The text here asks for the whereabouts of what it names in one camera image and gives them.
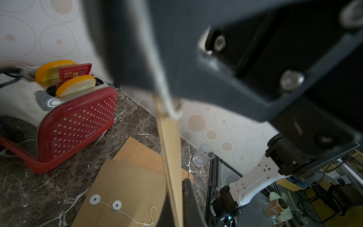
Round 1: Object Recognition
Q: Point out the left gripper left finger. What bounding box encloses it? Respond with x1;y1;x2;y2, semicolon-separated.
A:
157;193;175;227

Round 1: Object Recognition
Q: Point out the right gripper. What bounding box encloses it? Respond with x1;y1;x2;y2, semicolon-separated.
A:
270;51;363;159

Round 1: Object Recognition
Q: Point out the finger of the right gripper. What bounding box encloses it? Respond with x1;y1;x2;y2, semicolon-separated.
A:
83;1;363;122

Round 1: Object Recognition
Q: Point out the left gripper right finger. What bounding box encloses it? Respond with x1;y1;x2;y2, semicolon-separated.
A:
182;179;207;227

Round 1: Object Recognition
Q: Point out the brown file envelope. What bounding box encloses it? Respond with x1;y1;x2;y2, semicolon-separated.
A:
93;137;167;190
70;159;168;227
153;95;183;227

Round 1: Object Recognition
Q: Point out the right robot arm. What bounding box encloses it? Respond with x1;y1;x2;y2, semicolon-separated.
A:
83;1;363;218

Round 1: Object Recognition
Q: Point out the clear plastic cup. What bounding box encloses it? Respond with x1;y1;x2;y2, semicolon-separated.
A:
193;144;215;167

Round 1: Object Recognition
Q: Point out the amber glass jar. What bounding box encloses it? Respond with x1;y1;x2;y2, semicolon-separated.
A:
263;198;288;217

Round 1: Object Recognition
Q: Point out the red polka dot toaster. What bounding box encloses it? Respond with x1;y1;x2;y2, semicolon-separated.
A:
1;63;117;173

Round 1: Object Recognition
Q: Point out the front yellow toast slice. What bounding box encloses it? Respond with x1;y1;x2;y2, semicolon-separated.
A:
56;75;96;97

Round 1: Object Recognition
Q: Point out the yellow toast slice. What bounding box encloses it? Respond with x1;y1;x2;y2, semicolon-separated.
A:
35;60;77;87
56;75;96;97

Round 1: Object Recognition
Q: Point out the rear yellow toast slice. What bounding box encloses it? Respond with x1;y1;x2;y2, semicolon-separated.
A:
35;60;77;87

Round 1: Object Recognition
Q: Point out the middle envelope white string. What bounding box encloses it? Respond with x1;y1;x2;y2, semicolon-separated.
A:
89;194;158;227

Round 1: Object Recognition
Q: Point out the black toaster power cable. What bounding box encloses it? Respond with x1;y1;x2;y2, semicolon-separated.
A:
0;67;32;89

